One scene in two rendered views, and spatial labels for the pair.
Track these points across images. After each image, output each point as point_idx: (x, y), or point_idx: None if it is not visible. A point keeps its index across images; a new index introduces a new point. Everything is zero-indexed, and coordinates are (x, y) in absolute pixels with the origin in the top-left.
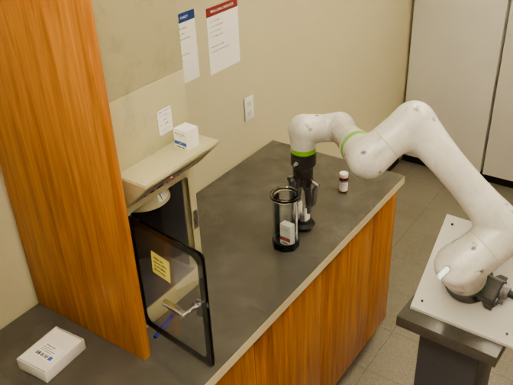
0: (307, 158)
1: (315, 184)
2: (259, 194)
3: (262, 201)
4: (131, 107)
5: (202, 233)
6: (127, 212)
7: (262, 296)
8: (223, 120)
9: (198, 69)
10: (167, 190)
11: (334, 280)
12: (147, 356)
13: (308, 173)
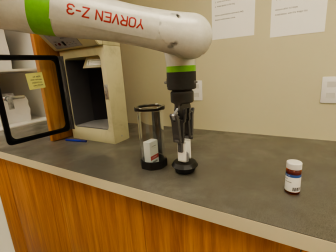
0: (167, 75)
1: (173, 113)
2: (240, 148)
3: (228, 150)
4: None
5: (171, 138)
6: (63, 57)
7: (81, 162)
8: (281, 87)
9: (252, 28)
10: (97, 63)
11: (170, 249)
12: (51, 140)
13: (171, 97)
